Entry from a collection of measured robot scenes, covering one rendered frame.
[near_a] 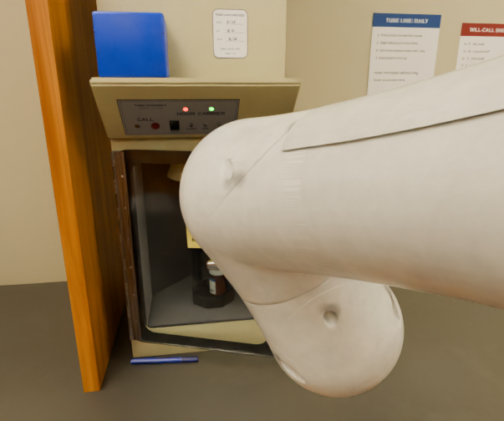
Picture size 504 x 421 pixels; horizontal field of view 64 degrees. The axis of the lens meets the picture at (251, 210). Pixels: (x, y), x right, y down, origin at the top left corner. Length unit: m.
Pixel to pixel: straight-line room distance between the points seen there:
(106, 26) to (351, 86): 0.81
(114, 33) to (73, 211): 0.29
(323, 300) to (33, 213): 1.13
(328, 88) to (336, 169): 1.10
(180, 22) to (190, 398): 0.68
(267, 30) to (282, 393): 0.67
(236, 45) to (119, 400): 0.68
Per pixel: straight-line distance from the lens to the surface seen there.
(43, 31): 0.70
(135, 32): 0.66
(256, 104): 0.69
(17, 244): 1.37
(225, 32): 0.77
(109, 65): 0.66
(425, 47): 1.39
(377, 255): 0.16
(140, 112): 0.69
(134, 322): 0.88
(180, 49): 0.76
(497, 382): 0.99
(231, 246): 0.24
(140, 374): 0.91
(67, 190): 0.72
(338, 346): 0.30
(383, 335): 0.31
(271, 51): 0.78
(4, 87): 1.28
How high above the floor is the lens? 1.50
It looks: 17 degrees down
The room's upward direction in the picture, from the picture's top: straight up
